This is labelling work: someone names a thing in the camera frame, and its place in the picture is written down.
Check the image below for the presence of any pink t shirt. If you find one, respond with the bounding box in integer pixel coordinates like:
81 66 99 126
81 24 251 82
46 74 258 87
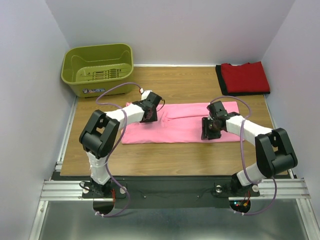
121 102 240 145

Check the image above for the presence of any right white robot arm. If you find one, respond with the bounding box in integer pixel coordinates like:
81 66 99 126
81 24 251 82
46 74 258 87
201 101 298 193

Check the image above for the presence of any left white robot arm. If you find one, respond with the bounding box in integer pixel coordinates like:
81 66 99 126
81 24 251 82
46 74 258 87
79 90 163 197

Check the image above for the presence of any folded black t shirt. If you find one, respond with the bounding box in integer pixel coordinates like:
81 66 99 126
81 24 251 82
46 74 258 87
215 64 271 97

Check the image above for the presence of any folded red t shirt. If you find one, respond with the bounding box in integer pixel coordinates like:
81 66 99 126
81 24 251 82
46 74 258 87
220 61 271 93

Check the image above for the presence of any green plastic basket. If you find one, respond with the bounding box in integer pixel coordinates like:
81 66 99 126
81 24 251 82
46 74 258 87
61 43 134 98

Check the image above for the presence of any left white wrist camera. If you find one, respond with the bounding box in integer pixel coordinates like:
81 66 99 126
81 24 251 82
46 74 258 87
139 88 153 100

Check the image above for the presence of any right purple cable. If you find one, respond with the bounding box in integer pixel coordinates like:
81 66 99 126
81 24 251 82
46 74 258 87
209 95 278 216

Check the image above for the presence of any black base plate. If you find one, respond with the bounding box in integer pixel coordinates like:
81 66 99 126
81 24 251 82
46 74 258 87
49 175 261 210

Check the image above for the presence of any aluminium frame rail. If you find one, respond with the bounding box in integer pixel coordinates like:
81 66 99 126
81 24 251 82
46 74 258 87
27 97 313 240

